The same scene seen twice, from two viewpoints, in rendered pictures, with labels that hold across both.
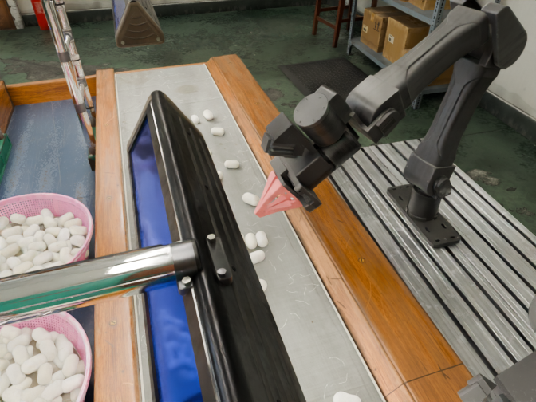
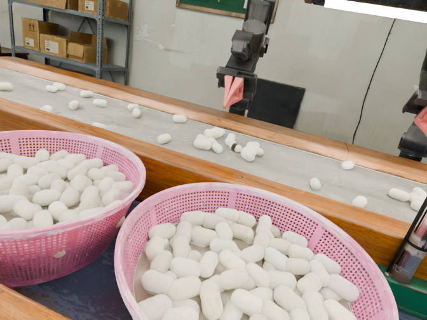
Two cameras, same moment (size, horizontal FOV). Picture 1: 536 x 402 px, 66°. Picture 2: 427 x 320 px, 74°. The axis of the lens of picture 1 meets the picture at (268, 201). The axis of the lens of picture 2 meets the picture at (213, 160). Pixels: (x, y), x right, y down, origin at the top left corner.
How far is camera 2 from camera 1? 0.70 m
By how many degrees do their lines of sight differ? 52
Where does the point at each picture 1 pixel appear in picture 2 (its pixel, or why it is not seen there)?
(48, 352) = (223, 218)
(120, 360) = (279, 187)
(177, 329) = not seen: outside the picture
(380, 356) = (329, 150)
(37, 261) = (82, 183)
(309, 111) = (255, 27)
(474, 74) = not seen: hidden behind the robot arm
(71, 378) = (265, 218)
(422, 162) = not seen: hidden behind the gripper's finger
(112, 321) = (237, 176)
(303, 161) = (247, 63)
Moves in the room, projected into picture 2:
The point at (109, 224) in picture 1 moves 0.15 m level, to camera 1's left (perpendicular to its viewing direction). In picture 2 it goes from (119, 139) to (25, 155)
